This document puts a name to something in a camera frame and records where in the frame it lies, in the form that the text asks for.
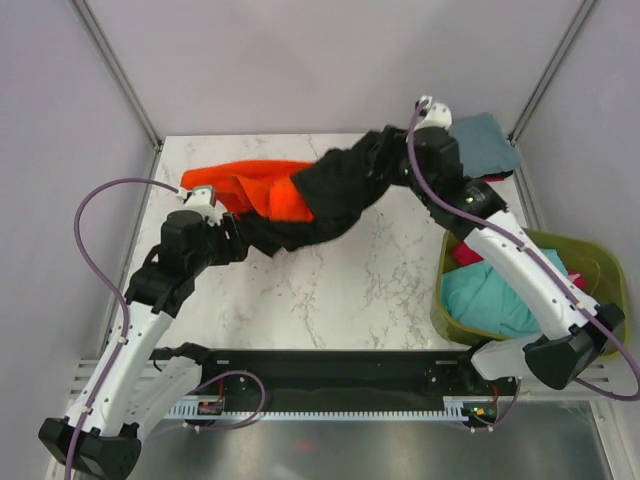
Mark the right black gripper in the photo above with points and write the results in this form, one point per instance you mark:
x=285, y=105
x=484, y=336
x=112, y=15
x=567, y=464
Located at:
x=402, y=144

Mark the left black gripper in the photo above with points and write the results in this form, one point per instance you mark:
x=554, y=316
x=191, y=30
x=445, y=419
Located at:
x=233, y=249

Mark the orange t shirt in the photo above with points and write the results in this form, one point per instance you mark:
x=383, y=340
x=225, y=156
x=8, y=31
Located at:
x=264, y=187

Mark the black t shirt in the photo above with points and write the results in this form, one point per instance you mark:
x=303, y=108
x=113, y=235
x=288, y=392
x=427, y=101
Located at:
x=336, y=188

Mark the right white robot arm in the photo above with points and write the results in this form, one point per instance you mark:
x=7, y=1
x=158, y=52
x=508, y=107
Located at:
x=575, y=328

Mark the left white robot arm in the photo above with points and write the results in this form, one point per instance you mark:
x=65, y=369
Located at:
x=103, y=430

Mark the grey-blue folded t shirt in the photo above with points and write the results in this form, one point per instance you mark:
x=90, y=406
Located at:
x=483, y=146

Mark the teal t shirt in bin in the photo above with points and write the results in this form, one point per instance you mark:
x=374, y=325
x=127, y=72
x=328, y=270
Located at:
x=477, y=296

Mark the pink garment in bin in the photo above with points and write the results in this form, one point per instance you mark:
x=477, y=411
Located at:
x=577, y=279

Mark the green plastic bin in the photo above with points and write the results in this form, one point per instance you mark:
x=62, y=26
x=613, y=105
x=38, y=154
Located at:
x=604, y=279

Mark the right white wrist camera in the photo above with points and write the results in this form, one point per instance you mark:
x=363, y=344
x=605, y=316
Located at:
x=433, y=114

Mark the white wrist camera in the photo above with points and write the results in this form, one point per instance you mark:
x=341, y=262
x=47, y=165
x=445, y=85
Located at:
x=433, y=114
x=201, y=200

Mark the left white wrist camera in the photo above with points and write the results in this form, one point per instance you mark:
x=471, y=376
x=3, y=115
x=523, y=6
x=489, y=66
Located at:
x=201, y=200

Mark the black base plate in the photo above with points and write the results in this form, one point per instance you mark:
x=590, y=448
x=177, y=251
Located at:
x=323, y=380

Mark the right aluminium frame post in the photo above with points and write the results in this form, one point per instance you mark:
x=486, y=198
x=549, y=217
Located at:
x=580, y=18

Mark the aluminium frame post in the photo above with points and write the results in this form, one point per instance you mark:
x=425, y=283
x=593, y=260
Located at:
x=91, y=24
x=580, y=18

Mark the white slotted cable duct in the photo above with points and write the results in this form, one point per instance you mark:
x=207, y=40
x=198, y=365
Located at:
x=193, y=410

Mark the left aluminium frame post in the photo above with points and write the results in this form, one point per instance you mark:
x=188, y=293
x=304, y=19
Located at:
x=91, y=24

